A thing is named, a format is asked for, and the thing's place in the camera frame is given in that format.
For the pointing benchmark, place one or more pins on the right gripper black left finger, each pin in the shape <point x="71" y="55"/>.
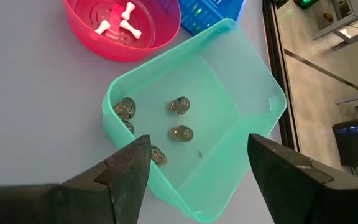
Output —
<point x="73" y="199"/>

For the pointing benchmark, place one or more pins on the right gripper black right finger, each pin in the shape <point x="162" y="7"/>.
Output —
<point x="297" y="193"/>

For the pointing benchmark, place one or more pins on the olive metallic nut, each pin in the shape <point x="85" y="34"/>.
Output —
<point x="181" y="133"/>
<point x="128" y="126"/>
<point x="158" y="155"/>

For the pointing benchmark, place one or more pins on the small white plastic bone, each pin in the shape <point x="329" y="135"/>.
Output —
<point x="102" y="27"/>
<point x="130" y="29"/>
<point x="128" y="10"/>

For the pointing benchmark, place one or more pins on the small green plastic figure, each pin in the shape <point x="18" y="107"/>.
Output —
<point x="199" y="12"/>
<point x="194" y="7"/>

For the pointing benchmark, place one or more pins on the black box blue glow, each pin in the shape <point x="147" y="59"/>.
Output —
<point x="356" y="146"/>

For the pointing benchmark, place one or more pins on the teal plastic bin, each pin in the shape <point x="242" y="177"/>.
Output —
<point x="228" y="93"/>

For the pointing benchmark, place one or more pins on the pink round plastic bowl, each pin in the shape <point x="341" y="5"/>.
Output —
<point x="82" y="40"/>

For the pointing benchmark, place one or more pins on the green lit device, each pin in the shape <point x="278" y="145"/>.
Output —
<point x="305" y="2"/>

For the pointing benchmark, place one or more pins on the blue plastic basket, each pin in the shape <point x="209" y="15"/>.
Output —
<point x="225" y="12"/>

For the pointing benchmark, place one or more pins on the grey metal desk frame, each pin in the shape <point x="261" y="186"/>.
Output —
<point x="334" y="28"/>
<point x="357" y="98"/>

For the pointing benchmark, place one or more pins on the black metal table frame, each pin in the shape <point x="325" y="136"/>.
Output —
<point x="277" y="53"/>

